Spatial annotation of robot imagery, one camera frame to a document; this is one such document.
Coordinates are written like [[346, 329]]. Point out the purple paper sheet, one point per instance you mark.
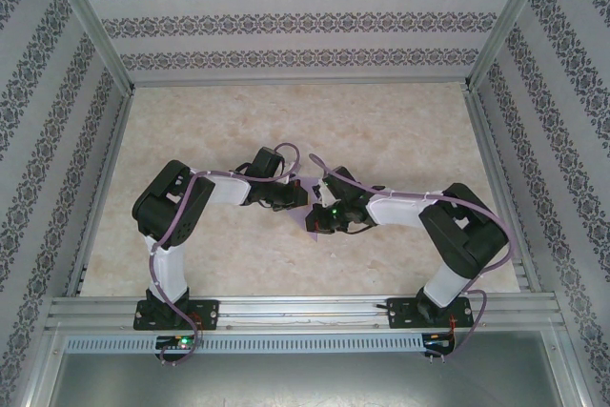
[[311, 190]]

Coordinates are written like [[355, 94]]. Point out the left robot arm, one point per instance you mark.
[[162, 216]]

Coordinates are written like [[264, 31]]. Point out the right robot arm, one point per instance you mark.
[[467, 240]]

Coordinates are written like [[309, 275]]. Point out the grey metal sheet panel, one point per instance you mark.
[[305, 383]]

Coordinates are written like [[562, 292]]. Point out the aluminium mounting rail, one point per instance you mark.
[[305, 307]]

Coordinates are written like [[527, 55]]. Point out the aluminium back rail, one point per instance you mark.
[[300, 80]]

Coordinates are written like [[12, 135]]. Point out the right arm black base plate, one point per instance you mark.
[[400, 314]]

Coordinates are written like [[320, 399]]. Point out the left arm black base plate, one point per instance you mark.
[[209, 314]]

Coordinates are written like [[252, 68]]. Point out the aluminium side rail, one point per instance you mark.
[[115, 140], [486, 140]]

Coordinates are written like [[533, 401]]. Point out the aluminium frame post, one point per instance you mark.
[[93, 21], [508, 21]]

